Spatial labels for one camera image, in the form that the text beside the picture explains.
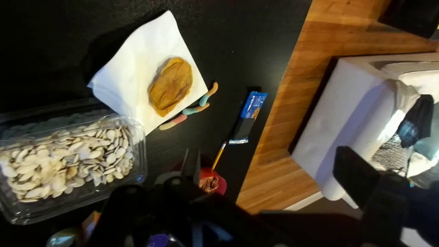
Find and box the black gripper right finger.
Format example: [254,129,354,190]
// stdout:
[334,146,413,247]

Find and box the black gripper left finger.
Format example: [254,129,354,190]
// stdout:
[88,183,153,247]

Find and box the golden brown pastry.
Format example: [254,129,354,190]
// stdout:
[147,57,195,118]

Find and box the white paper napkin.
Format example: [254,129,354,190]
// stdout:
[87,10,210,138]

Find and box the clear plastic seed container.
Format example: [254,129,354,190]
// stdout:
[0,98,149,227]

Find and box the black cloth item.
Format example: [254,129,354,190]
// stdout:
[397,94,437,149]

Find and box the red bowl with snacks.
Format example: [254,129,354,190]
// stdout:
[199,166,230,197]

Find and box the orange pencil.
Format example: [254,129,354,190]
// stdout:
[210,142,228,172]

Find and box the blue snack bar wrapper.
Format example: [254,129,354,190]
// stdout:
[228,87,269,147]

